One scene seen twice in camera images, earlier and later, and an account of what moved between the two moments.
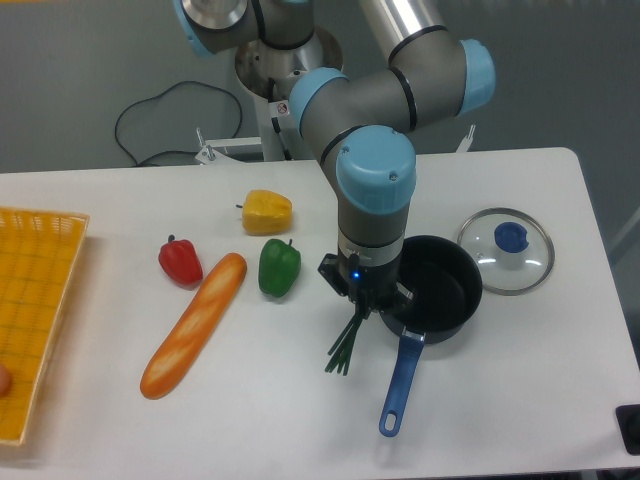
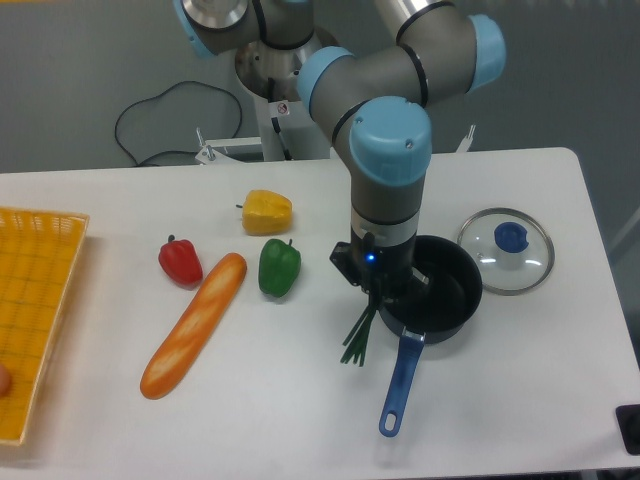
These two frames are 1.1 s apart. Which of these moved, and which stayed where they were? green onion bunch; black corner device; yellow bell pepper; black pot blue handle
Moved: green onion bunch
Stayed: black pot blue handle; yellow bell pepper; black corner device
